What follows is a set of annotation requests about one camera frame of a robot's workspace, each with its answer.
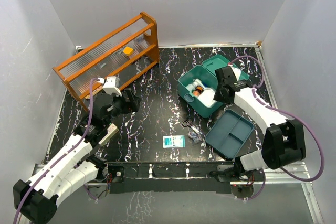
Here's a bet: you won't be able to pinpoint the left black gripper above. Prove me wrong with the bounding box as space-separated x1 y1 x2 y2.
104 89 141 127

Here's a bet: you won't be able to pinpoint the white gauze packet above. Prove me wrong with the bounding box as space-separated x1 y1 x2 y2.
197 88 216 108

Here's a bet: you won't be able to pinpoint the brown medicine bottle orange cap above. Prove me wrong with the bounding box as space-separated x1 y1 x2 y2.
192 86 204 97

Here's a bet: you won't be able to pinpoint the teal medicine box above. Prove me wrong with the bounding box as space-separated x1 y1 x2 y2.
177 55 250 118

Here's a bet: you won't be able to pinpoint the blue-grey divider tray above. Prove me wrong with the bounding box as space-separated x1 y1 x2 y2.
205 109 254 159

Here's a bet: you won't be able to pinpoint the small tape roll bag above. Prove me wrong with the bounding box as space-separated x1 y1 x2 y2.
188 131 202 143

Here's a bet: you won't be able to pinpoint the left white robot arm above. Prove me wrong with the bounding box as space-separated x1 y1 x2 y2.
13 88 141 223

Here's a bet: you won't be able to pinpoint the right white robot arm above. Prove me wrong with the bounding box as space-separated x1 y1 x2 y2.
214 65 306 180

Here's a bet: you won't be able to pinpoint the cream medicine carton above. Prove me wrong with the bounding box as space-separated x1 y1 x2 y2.
99 123 119 146

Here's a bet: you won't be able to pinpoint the white teal bottle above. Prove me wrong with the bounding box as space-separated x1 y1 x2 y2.
186 79 203 92

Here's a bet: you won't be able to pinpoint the yellow-orange small block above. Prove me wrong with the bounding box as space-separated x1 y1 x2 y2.
123 46 134 57

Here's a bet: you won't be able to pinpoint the orange wooden shelf rack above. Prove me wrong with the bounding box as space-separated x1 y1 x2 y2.
53 12 160 111

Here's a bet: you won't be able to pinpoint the teal white sachet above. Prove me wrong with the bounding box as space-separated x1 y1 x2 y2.
163 135 185 148

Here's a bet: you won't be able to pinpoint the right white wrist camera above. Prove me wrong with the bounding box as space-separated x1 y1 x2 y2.
228 64 242 81

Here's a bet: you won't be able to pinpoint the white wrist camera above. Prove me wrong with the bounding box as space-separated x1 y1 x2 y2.
98 76 122 97
228 64 242 81

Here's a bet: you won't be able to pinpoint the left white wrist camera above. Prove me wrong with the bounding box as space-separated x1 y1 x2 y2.
98 76 122 97

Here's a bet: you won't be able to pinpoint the black handled scissors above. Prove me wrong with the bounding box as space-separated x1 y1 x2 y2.
182 119 202 140

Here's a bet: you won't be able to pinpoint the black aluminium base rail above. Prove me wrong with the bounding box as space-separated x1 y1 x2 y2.
28 161 313 196

